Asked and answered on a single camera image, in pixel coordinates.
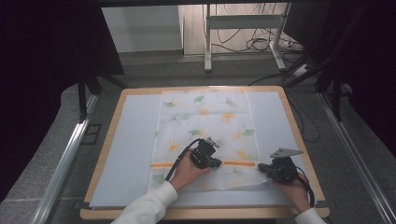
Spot tangled black floor cables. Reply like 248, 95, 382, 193
214, 27, 274, 53

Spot black floor bracket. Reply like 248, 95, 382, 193
80, 123, 103, 146

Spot long black floor cable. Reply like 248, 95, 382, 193
247, 70, 321, 144

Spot white power strip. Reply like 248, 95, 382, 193
292, 63, 313, 78

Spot right hand-held gripper black cable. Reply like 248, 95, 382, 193
294, 165, 316, 208

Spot aluminium rail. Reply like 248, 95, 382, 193
30, 93, 100, 224
317, 91, 396, 224

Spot white table mat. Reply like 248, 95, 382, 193
89, 91, 304, 209

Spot wooden-edged table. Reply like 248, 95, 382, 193
79, 85, 331, 221

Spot dark curtain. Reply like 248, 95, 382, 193
0, 0, 126, 203
307, 0, 396, 158

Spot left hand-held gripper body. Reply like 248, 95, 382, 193
189, 136, 220, 170

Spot left hand-held gripper black cable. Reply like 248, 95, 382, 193
164, 138, 203, 182

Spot white panel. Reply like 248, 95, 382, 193
101, 5, 184, 53

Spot hand-held gripper black cable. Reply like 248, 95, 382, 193
294, 165, 316, 208
164, 138, 203, 182

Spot white metal desk frame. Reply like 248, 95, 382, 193
204, 2, 292, 74

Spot white leaf-print cloth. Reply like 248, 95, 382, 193
148, 88, 269, 192

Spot person's right hand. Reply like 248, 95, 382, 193
273, 172, 313, 215

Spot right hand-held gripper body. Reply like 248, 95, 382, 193
263, 147, 304, 185

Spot black metal stand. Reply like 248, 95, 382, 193
77, 66, 128, 123
283, 3, 370, 122

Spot person's left hand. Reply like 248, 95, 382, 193
169, 150, 213, 192

